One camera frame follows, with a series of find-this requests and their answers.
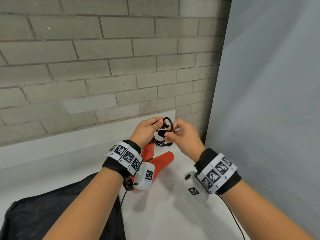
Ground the person's left hand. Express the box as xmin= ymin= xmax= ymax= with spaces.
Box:
xmin=129 ymin=117 xmax=164 ymax=150

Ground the person's left forearm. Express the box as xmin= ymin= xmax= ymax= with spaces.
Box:
xmin=42 ymin=167 xmax=124 ymax=240

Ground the thin black right camera cable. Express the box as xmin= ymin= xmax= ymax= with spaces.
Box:
xmin=216 ymin=193 xmax=247 ymax=240

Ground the person's right hand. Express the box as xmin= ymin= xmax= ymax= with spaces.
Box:
xmin=164 ymin=118 xmax=206 ymax=163

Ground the wristband with marker tiles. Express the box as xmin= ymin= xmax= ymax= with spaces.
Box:
xmin=194 ymin=148 xmax=242 ymax=195
xmin=102 ymin=140 xmax=143 ymax=178

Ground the left wristband with marker tiles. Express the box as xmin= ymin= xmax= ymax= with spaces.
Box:
xmin=102 ymin=140 xmax=143 ymax=178

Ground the red hair dryer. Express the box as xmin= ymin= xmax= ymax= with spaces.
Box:
xmin=125 ymin=142 xmax=175 ymax=191

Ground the light grey partition board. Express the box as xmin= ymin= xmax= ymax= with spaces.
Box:
xmin=205 ymin=0 xmax=320 ymax=239

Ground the black power cord with plug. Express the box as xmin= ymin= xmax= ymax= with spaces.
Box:
xmin=151 ymin=117 xmax=175 ymax=147

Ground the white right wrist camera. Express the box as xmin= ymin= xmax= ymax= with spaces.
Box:
xmin=183 ymin=170 xmax=209 ymax=202

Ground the right wristband with marker tiles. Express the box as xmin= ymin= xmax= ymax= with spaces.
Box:
xmin=194 ymin=148 xmax=242 ymax=195

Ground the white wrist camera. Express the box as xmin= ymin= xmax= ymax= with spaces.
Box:
xmin=134 ymin=162 xmax=156 ymax=191
xmin=183 ymin=170 xmax=209 ymax=202

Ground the black fabric drawstring bag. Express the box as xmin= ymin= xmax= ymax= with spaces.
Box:
xmin=0 ymin=172 xmax=126 ymax=240

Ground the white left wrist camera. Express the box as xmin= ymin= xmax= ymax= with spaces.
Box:
xmin=134 ymin=162 xmax=156 ymax=191

